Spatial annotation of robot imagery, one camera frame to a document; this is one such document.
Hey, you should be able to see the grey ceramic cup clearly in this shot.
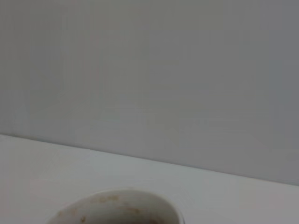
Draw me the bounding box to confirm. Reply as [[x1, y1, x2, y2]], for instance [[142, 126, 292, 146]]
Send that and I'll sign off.
[[45, 188, 186, 224]]

